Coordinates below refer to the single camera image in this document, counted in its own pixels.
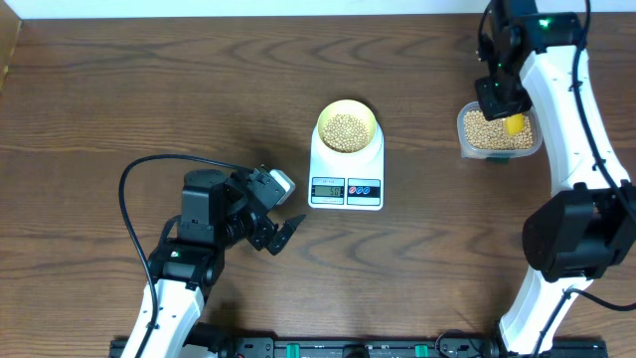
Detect yellow plastic scoop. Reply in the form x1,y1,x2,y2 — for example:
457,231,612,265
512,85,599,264
503,113,525,136

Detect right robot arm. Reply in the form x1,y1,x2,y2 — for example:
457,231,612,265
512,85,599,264
475,0,635,357

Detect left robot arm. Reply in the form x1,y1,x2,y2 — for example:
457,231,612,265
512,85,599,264
122,168,304,357

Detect white digital kitchen scale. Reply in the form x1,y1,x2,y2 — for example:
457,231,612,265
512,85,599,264
307,124,386,211

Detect yellow bowl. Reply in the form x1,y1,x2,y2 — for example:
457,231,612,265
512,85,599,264
317,99,378,154

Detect clear plastic container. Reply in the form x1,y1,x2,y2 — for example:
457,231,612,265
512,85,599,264
457,101,543,159

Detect soybeans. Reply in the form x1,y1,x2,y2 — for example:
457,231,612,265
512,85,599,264
322,110,535,153

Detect black right camera cable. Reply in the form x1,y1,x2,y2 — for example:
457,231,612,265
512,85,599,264
476,0,636,357

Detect black camera cable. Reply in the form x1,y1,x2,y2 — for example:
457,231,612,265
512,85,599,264
117,153,257,358
476,0,636,357

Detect black left camera cable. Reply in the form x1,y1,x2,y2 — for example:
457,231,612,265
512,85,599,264
117,153,257,358

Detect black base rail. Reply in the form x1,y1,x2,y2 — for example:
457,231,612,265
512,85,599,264
108,337,610,358

